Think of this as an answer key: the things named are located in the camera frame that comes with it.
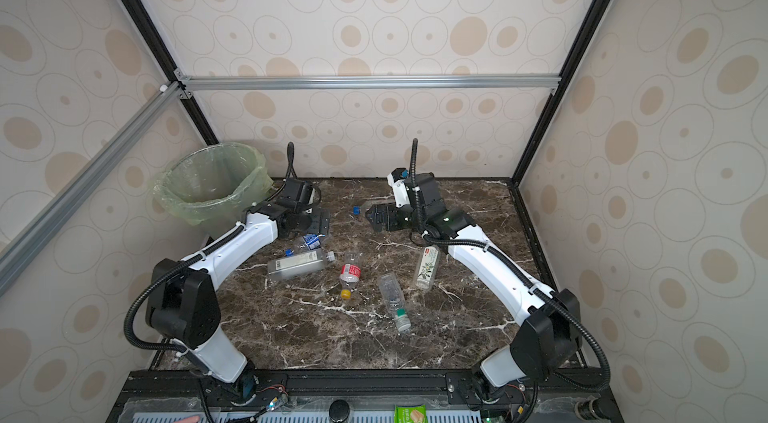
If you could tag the clear bottle green neck band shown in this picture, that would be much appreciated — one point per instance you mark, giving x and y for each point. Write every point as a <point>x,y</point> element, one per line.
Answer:
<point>394,301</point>

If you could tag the aluminium frame rail left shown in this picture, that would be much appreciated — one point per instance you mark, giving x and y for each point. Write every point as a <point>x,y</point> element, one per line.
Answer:
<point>22,251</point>

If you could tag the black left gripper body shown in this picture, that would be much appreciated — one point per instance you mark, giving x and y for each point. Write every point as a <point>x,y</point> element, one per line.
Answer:
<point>313,223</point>

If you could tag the clear bottle red label yellow cap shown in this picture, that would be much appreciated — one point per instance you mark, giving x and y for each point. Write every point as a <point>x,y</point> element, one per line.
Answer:
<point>350,274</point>

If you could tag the black round knob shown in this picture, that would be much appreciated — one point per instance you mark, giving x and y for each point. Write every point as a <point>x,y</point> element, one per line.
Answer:
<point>339,411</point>

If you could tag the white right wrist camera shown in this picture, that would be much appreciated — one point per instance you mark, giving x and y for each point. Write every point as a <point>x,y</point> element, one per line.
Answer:
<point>397,182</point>

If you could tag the clear bottle white cap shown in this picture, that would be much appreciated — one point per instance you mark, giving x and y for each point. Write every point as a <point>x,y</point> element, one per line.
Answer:
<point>299,264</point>

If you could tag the green plastic bin liner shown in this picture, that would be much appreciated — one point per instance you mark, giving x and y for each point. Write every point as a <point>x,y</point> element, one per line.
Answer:
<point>210,183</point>

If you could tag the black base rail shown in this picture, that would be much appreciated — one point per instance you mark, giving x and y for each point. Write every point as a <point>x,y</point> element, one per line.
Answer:
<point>305,396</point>

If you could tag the aluminium frame rail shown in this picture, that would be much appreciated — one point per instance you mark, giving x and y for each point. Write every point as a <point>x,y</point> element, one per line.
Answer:
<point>547,81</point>
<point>22,251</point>

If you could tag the grey mesh waste bin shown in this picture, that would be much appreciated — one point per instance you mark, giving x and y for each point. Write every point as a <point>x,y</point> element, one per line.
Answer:
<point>228,213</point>

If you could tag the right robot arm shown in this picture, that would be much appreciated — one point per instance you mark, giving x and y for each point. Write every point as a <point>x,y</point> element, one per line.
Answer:
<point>546,336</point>

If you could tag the clear bottle green label grey cap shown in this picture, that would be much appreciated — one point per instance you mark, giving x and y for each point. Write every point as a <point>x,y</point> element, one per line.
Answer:
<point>426,268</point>

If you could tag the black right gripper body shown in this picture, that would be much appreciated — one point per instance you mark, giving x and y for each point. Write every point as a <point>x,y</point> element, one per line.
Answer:
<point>396,218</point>

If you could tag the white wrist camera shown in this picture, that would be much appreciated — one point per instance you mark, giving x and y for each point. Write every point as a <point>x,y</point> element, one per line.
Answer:
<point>397,182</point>
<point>307,194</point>

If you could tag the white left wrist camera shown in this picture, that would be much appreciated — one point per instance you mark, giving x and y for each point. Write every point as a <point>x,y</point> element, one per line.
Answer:
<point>307,194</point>

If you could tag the small clear bottle blue label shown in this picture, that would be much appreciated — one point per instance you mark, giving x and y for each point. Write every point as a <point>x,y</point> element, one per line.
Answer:
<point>306,243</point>

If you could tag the aluminium frame rail back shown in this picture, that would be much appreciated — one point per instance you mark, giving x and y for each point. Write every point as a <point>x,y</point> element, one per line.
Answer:
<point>547,81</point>

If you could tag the green snack packet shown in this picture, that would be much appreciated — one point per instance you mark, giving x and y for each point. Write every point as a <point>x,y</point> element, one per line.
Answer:
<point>410,414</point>

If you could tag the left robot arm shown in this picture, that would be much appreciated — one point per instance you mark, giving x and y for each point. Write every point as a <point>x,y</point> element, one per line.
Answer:
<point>182,303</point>

